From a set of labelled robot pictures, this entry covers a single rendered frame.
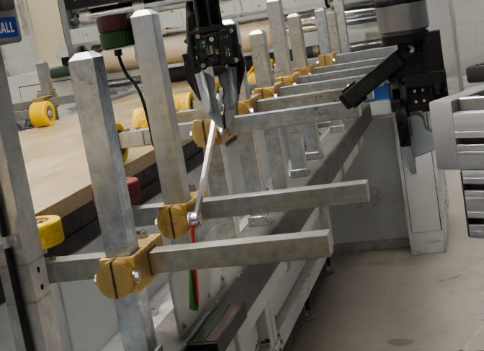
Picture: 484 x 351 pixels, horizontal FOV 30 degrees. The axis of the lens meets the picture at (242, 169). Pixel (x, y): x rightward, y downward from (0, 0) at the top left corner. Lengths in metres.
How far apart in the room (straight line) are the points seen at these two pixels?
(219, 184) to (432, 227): 2.43
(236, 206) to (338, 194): 0.16
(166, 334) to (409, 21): 0.58
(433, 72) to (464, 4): 8.87
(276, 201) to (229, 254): 0.25
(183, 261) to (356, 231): 2.99
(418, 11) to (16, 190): 0.67
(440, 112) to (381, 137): 2.89
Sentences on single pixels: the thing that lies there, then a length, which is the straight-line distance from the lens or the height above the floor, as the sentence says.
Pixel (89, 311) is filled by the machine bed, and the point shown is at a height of 0.69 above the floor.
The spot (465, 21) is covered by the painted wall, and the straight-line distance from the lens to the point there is 10.24.
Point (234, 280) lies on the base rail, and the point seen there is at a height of 0.70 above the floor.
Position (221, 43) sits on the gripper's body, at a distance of 1.29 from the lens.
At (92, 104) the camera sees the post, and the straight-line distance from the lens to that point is 1.17.
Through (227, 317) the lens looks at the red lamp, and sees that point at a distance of 1.38.
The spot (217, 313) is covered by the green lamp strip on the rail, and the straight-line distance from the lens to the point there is 1.40.
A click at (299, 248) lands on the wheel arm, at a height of 0.84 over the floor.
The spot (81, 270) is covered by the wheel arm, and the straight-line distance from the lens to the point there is 1.27.
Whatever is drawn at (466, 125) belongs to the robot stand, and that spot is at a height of 0.96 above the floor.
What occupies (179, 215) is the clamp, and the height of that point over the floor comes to 0.86.
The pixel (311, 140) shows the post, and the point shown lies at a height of 0.76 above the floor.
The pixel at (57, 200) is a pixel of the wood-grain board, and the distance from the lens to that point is 1.48.
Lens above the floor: 1.14
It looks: 9 degrees down
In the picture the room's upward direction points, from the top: 9 degrees counter-clockwise
